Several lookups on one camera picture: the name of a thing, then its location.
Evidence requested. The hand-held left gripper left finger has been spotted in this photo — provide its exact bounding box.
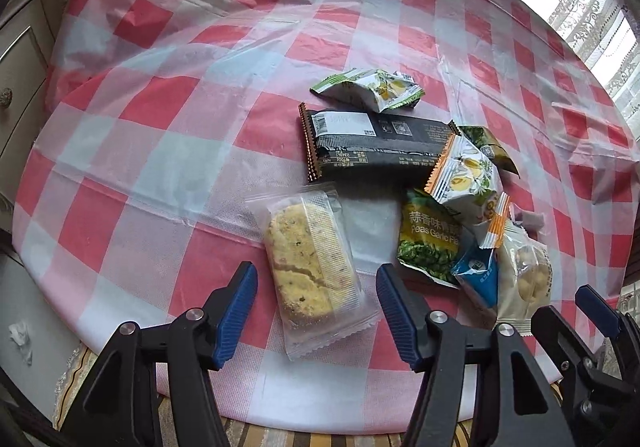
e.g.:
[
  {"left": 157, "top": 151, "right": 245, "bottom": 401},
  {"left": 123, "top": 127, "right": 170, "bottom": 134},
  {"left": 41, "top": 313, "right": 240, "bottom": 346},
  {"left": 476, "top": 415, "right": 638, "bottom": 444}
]
[{"left": 52, "top": 261, "right": 258, "bottom": 447}]

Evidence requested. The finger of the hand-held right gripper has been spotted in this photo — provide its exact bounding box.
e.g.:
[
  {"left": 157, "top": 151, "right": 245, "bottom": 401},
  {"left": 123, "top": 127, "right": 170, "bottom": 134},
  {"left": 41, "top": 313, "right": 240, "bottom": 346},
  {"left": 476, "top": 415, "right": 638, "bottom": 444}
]
[
  {"left": 531, "top": 306, "right": 596, "bottom": 378},
  {"left": 575, "top": 284, "right": 640, "bottom": 378}
]

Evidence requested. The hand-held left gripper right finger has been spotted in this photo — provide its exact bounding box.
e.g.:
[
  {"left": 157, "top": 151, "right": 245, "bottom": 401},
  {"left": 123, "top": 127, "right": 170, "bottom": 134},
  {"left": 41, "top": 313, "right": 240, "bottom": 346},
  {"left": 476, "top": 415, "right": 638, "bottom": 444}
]
[{"left": 376, "top": 263, "right": 576, "bottom": 447}]

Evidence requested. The clear round cookie packet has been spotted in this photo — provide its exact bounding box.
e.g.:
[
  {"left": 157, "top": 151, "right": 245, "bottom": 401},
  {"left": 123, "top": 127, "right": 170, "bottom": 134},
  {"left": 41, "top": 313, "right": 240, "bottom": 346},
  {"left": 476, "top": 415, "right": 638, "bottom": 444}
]
[{"left": 494, "top": 221, "right": 554, "bottom": 337}]

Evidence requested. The clear crumbly cake packet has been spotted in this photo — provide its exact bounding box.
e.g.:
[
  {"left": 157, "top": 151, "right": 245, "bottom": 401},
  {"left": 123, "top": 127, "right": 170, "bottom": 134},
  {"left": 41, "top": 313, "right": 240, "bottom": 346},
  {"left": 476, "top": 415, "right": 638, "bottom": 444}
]
[{"left": 244, "top": 181, "right": 382, "bottom": 362}]

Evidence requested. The long black cake packet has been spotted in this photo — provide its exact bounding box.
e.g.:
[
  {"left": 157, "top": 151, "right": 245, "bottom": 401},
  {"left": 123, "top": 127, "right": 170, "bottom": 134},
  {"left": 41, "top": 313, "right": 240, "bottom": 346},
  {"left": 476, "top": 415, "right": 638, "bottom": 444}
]
[{"left": 298, "top": 103, "right": 462, "bottom": 184}]

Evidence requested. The small blue packet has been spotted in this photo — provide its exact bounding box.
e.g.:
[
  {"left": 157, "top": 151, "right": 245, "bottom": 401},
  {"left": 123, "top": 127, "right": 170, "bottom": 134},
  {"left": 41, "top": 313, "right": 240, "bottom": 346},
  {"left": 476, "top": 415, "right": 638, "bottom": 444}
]
[{"left": 451, "top": 241, "right": 501, "bottom": 317}]

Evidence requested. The green peas packet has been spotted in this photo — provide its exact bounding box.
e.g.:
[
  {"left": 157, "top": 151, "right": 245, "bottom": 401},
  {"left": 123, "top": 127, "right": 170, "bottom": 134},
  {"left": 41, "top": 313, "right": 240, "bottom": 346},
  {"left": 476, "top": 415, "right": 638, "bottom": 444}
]
[{"left": 397, "top": 189, "right": 477, "bottom": 286}]

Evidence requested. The white orange-edged packet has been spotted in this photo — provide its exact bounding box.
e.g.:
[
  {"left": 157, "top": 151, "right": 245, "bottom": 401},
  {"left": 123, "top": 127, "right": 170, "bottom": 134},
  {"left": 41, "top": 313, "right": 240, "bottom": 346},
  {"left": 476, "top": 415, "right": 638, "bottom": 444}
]
[{"left": 472, "top": 192, "right": 512, "bottom": 249}]

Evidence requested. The egg-print orange-edged packet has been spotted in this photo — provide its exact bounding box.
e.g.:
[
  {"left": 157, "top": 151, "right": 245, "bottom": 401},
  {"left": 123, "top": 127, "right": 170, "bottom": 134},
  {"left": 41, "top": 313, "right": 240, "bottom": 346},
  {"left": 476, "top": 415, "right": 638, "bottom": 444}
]
[{"left": 424, "top": 134, "right": 502, "bottom": 208}]

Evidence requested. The dark green packet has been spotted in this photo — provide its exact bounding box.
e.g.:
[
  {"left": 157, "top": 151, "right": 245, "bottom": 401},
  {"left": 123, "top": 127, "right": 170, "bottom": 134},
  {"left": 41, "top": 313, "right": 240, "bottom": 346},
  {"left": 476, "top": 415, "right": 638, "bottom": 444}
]
[{"left": 457, "top": 125, "right": 521, "bottom": 176}]

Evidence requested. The crumpled white tissue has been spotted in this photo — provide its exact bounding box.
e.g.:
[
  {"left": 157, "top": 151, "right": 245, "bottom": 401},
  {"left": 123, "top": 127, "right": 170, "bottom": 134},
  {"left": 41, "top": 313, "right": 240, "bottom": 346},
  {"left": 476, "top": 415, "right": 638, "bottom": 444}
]
[{"left": 7, "top": 322, "right": 33, "bottom": 365}]

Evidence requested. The green white lemon-print packet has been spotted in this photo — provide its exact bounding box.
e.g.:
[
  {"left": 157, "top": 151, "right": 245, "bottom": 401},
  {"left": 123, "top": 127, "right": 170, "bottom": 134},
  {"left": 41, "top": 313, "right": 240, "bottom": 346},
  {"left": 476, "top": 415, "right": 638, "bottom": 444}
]
[{"left": 309, "top": 68, "right": 426, "bottom": 114}]

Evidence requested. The red white checked tablecloth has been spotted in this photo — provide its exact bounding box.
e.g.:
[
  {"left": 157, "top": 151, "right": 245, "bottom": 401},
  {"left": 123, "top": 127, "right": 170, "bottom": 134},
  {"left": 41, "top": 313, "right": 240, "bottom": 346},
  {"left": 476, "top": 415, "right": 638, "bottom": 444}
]
[{"left": 12, "top": 0, "right": 640, "bottom": 428}]

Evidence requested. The white lace curtain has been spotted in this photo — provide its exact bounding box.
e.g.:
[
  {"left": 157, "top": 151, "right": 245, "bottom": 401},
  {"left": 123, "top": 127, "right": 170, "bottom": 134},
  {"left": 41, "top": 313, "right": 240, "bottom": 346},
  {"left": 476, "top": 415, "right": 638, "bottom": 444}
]
[{"left": 547, "top": 0, "right": 640, "bottom": 98}]

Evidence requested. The cream drawer cabinet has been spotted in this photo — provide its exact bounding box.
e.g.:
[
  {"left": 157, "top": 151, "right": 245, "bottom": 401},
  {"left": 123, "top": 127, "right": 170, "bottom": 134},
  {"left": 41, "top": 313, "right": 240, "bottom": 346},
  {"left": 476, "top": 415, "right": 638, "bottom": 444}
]
[{"left": 0, "top": 0, "right": 81, "bottom": 208}]

